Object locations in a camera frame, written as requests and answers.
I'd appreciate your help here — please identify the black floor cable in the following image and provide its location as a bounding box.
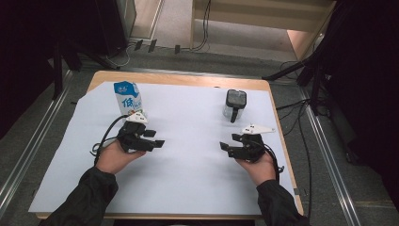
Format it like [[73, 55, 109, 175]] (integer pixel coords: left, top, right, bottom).
[[275, 59, 316, 222]]

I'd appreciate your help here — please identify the black metal stand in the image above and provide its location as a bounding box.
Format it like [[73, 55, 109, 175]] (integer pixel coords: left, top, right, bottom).
[[50, 39, 121, 101]]

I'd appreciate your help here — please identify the black hanging cable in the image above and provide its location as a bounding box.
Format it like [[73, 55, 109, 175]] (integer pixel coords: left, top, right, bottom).
[[191, 0, 212, 52]]

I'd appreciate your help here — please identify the person's right hand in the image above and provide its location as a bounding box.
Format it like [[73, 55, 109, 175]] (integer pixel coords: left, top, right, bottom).
[[234, 153, 278, 187]]

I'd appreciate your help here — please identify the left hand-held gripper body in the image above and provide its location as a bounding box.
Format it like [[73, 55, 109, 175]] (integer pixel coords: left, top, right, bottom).
[[117, 111, 158, 153]]

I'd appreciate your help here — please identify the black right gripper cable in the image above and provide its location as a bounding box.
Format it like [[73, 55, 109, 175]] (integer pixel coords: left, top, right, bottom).
[[257, 140, 285, 183]]

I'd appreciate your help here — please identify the white floor cable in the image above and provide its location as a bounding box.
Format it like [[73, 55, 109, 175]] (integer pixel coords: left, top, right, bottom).
[[104, 42, 136, 69]]

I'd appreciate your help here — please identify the dark curtain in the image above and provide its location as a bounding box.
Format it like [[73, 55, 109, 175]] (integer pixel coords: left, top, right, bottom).
[[309, 0, 399, 213], [0, 0, 128, 140]]

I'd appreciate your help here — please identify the person's left hand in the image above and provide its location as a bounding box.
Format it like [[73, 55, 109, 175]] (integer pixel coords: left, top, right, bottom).
[[95, 139, 147, 175]]

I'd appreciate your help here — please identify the grey metal cabinet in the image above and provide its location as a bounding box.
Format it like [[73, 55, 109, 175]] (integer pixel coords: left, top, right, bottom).
[[115, 0, 138, 40]]

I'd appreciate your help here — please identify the grey cable loop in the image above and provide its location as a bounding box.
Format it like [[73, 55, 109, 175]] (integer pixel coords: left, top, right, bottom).
[[89, 138, 120, 157]]

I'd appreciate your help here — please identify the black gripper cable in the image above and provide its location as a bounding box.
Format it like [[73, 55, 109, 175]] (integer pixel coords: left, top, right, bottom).
[[93, 114, 130, 167], [257, 140, 285, 183]]

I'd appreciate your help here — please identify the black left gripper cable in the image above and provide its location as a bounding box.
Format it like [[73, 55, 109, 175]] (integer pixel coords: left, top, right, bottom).
[[93, 114, 130, 167]]

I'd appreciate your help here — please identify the white paper sheet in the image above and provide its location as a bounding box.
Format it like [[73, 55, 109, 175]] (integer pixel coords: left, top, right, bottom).
[[27, 80, 296, 217]]

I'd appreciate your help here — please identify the metal floor rail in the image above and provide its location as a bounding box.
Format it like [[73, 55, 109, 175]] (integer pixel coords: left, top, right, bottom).
[[297, 86, 362, 226], [0, 69, 74, 218]]

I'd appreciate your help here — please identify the blue and white bag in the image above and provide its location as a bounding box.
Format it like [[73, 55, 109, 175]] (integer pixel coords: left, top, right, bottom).
[[113, 80, 148, 118]]

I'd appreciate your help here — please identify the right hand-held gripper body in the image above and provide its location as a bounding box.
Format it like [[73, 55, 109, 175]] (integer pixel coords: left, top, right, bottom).
[[227, 123, 277, 164]]

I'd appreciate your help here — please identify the black tripod stand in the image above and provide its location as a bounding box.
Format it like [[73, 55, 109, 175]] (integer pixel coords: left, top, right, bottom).
[[262, 51, 335, 116]]

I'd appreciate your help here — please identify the light wooden furniture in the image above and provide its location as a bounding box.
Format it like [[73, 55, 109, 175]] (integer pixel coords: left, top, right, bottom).
[[189, 0, 337, 61]]

